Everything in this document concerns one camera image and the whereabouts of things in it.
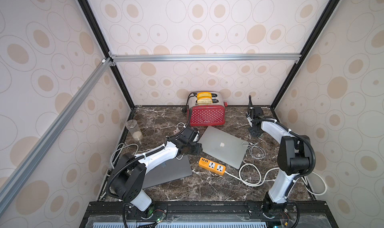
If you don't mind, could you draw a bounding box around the thin white charger cable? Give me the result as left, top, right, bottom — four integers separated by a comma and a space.
241, 140, 268, 161

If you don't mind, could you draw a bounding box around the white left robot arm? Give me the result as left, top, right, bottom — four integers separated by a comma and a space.
105, 126, 202, 214

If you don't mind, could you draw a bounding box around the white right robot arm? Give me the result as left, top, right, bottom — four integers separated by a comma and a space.
246, 103, 316, 208

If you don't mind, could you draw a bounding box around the dark grey laptop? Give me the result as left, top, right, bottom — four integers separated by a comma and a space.
143, 156, 192, 189

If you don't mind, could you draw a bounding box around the silver apple laptop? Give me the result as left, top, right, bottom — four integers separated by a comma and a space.
199, 127, 249, 169

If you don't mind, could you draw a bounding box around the red polka dot toaster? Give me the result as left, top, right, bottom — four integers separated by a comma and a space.
184, 92, 227, 127

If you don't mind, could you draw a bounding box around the orange power strip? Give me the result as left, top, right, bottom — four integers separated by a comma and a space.
199, 158, 226, 176

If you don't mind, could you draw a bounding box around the yellow toast slice front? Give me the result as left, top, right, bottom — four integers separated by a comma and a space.
197, 97, 213, 105

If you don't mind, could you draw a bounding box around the yellow toast slice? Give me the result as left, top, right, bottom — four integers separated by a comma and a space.
197, 92, 212, 99
197, 97, 213, 105

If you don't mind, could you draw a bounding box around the yellow toast slice back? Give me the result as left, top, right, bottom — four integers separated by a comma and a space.
197, 92, 212, 99

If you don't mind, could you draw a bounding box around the clear glass jar with powder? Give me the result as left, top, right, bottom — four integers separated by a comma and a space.
125, 120, 144, 141

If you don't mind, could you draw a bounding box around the horizontal aluminium bar back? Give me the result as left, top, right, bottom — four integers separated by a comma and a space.
111, 53, 302, 62

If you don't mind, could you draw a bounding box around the diagonal aluminium bar left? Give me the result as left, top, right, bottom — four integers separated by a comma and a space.
0, 57, 112, 215

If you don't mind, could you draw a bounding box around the white charger cable grey laptop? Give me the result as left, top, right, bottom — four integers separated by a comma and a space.
173, 123, 186, 161

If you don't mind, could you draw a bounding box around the white cable bundle left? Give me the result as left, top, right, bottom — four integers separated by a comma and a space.
98, 142, 139, 200

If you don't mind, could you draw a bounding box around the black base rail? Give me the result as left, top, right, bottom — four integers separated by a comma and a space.
80, 201, 338, 228

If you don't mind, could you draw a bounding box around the black corner frame post right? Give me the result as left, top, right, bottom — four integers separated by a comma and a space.
271, 0, 341, 110

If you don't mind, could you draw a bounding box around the black corner frame post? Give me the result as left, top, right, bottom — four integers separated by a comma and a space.
271, 0, 341, 110
77, 0, 135, 110

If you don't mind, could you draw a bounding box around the black corner frame post left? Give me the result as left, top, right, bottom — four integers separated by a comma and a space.
77, 0, 135, 110

